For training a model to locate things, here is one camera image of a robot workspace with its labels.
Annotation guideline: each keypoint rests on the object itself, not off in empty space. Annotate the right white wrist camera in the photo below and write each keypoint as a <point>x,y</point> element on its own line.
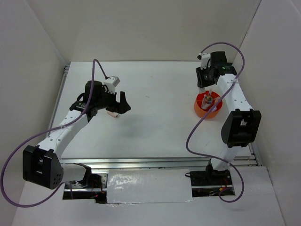
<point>204,60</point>

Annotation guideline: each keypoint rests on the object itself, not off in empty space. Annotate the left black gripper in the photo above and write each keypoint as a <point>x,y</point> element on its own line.
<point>120,108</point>

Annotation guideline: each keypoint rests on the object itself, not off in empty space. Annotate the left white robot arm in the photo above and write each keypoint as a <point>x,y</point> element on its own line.
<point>41,163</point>

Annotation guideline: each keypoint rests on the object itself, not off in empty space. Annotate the aluminium frame rail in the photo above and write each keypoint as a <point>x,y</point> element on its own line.
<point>161,129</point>

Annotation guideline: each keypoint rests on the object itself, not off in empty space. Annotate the white cover plate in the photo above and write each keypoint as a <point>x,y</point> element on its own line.
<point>148,186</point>

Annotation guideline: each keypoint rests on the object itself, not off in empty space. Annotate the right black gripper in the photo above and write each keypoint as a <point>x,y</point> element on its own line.
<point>201,83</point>

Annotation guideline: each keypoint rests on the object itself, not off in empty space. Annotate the pink white mini stapler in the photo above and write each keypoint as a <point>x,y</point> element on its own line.
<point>114,115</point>

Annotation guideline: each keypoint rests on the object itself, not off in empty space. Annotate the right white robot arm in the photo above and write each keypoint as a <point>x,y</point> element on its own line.
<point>219,87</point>

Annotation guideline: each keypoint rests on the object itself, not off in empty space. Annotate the pink glue bottle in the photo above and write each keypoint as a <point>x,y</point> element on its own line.
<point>206,102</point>

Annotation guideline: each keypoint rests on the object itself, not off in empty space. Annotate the orange grey correction tape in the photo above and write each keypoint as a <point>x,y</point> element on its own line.
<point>216,100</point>

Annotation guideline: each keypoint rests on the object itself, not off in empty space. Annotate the orange round divided container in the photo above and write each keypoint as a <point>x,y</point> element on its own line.
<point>198,103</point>

